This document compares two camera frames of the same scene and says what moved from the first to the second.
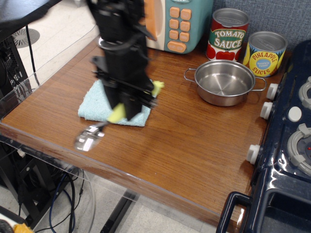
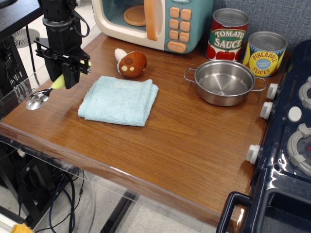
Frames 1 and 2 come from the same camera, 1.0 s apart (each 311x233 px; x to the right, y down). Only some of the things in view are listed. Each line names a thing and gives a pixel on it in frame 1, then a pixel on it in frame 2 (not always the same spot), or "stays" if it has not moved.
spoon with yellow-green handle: [90, 137] → [37, 98]
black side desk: [13, 82] stays
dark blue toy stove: [280, 198] stays
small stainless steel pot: [224, 82] stays
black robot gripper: [126, 69] → [64, 43]
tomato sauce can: [227, 34] stays
